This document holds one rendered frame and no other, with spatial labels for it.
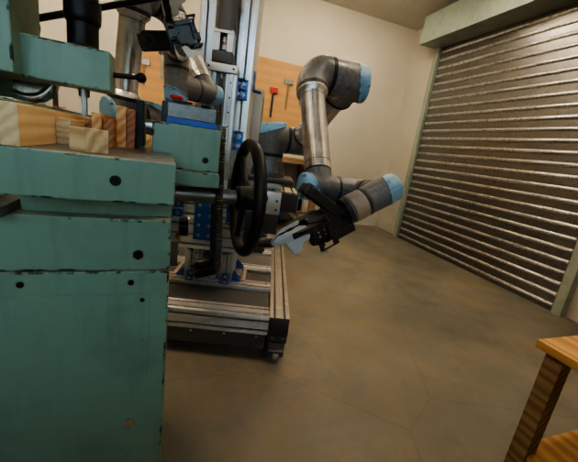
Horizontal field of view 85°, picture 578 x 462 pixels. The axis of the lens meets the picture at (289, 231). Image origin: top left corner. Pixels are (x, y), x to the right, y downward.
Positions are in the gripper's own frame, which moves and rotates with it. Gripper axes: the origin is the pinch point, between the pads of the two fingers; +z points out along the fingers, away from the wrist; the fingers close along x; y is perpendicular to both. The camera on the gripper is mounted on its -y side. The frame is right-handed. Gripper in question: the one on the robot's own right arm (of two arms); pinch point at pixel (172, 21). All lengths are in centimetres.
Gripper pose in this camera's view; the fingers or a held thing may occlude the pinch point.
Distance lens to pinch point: 92.3
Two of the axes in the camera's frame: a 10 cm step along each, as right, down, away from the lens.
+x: 2.1, 9.1, 3.5
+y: 9.1, -3.1, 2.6
